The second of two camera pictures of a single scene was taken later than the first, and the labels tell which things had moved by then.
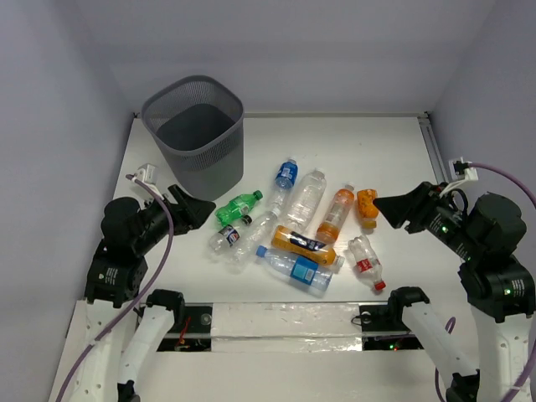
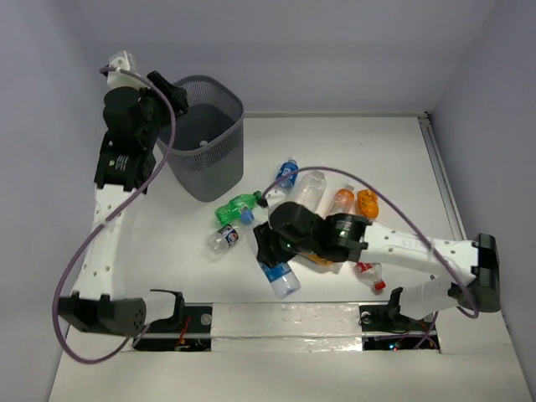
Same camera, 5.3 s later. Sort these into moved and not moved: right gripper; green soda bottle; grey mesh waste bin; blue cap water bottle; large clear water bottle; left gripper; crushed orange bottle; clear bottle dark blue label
Moved: blue cap water bottle; right gripper; left gripper
Not moved: green soda bottle; crushed orange bottle; clear bottle dark blue label; large clear water bottle; grey mesh waste bin
